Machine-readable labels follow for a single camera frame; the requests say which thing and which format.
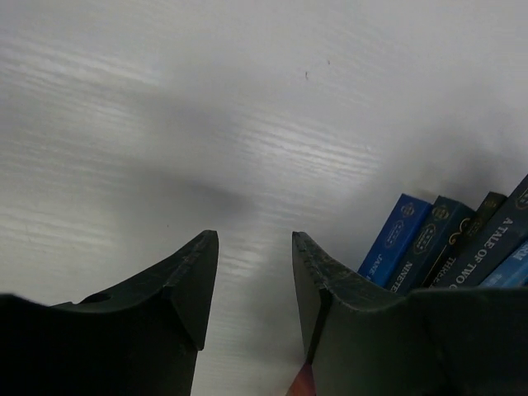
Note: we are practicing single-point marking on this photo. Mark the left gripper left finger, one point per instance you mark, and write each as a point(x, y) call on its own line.
point(139, 337)

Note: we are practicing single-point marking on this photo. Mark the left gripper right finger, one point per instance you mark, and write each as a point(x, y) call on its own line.
point(361, 339)

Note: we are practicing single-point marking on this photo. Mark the dark red orange book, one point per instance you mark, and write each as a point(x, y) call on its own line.
point(303, 384)

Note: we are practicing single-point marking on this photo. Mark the Nineteen Eighty-Four blue book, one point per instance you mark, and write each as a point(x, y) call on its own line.
point(437, 235)

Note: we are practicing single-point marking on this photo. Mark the Animal Farm blue book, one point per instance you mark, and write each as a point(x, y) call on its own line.
point(512, 272)

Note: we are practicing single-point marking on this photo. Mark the Tale of Two Cities book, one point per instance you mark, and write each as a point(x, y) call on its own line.
point(501, 235)

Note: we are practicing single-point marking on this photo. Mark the Three Days to See book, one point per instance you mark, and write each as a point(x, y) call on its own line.
point(489, 206)

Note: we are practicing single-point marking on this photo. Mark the Jane Eyre book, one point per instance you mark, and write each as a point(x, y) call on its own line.
point(393, 240)

